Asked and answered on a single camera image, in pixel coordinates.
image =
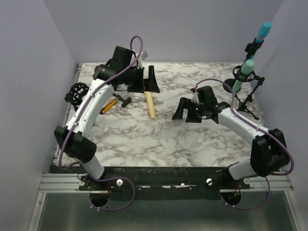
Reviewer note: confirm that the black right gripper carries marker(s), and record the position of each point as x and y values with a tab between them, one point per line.
185	103

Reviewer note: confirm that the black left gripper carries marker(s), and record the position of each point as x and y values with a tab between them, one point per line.
149	84

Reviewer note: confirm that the cream yellow microphone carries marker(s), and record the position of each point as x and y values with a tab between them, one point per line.
150	104

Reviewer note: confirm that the black shock mount desk stand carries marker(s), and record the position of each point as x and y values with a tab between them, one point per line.
76	93

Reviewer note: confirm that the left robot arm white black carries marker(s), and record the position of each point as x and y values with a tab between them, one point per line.
124	68

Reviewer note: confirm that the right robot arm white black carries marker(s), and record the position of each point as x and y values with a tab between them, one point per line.
268	152

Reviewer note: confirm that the mint green microphone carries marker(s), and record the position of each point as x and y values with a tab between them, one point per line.
243	73

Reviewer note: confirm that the black round base mic stand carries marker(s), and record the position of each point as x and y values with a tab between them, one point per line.
230	82

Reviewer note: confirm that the blue microphone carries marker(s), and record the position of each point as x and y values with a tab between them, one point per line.
261	36

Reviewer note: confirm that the black T-handle tool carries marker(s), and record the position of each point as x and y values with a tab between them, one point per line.
125	102

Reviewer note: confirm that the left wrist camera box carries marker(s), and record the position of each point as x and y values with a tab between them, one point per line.
139	63

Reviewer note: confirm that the black tripod shock mount stand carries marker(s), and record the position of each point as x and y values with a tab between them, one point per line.
249	98

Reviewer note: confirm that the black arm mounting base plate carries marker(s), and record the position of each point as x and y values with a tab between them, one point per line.
155	183

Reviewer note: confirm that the aluminium extrusion rail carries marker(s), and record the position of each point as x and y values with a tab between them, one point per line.
69	183

